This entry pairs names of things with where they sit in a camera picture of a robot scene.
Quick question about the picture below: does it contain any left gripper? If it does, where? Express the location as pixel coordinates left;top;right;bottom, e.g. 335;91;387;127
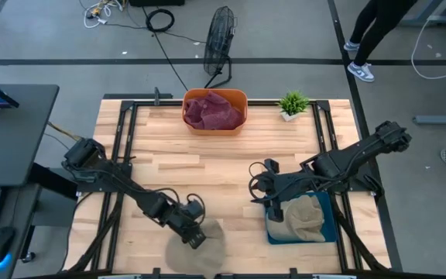
167;211;208;250

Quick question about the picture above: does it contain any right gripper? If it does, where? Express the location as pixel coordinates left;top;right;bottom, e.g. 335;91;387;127
250;172;297;223

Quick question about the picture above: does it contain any grey tan knit hat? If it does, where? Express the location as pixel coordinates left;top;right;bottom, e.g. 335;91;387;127
163;219;227;279

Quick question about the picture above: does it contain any beige knit hat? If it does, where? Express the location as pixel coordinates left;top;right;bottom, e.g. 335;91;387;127
266;195;327;243

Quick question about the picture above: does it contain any purple knit hat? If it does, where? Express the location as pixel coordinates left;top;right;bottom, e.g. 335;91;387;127
184;91;244;131

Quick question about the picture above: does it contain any blue tray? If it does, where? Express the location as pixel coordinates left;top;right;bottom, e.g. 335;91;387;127
264;191;338;246

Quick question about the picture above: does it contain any small green potted plant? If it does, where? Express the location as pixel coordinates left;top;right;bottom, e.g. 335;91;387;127
276;90;311;122

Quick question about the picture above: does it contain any orange plastic bin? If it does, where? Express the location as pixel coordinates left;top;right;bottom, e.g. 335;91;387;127
181;88;249;137

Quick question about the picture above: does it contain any black floor fan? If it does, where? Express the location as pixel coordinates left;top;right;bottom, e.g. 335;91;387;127
202;5;238;90

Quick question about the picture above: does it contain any grey desk leg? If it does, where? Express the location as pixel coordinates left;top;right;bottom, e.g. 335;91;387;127
399;0;446;27
412;110;446;126

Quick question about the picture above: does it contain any black desk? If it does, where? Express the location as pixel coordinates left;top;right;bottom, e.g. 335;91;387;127
0;83;60;188

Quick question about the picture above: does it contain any person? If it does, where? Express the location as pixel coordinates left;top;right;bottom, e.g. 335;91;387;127
342;0;420;84

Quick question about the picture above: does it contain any black box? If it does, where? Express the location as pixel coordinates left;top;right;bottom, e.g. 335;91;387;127
129;0;186;8

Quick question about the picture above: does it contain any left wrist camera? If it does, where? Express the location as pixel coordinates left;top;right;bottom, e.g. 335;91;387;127
179;198;205;222

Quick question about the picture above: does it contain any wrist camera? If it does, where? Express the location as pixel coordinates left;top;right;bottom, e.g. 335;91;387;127
179;198;205;222
263;157;281;174

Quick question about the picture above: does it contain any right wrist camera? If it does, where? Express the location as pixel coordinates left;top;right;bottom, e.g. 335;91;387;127
263;157;281;174

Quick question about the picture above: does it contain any black aluminium table frame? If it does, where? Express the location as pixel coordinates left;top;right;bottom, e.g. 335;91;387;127
63;98;393;279

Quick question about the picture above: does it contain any yellow cable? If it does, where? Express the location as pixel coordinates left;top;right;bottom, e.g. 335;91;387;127
46;121;83;141

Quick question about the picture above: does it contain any long black floor cable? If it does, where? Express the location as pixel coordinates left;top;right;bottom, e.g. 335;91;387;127
140;5;190;92

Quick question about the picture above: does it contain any white floor cable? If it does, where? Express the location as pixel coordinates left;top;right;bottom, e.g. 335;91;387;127
410;14;446;81

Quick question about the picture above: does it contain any coiled black cable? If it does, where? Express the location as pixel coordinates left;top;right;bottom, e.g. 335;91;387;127
144;8;176;33

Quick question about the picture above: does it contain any white cable bundle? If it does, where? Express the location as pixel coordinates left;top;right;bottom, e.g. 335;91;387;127
82;0;125;29

